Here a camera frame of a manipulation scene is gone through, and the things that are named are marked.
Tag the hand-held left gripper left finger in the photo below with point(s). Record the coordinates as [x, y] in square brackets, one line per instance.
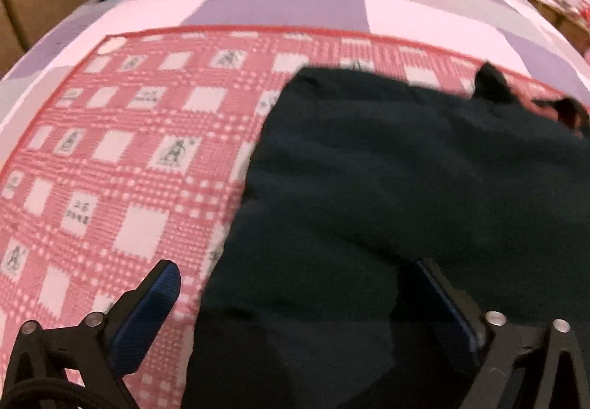
[152, 312]

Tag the red plaid mat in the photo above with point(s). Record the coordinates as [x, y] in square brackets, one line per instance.
[115, 123]

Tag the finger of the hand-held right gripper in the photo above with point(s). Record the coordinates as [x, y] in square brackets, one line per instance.
[491, 79]
[571, 107]

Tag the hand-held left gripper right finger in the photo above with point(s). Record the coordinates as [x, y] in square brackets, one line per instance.
[447, 307]

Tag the black pants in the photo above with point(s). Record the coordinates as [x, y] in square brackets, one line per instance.
[368, 169]

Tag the cluttered wooden nightstand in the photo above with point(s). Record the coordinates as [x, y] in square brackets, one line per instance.
[567, 22]

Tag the pink purple checkered bed sheet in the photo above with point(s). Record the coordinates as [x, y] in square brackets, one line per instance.
[276, 3]

